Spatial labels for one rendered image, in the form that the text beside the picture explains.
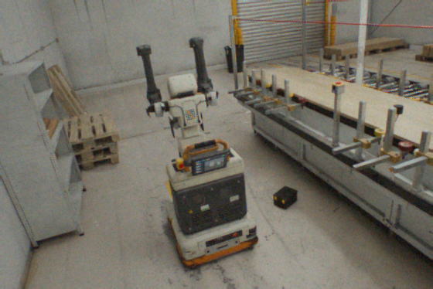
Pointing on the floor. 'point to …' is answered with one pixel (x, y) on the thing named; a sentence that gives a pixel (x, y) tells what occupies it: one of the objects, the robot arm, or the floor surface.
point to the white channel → (361, 42)
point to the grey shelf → (37, 154)
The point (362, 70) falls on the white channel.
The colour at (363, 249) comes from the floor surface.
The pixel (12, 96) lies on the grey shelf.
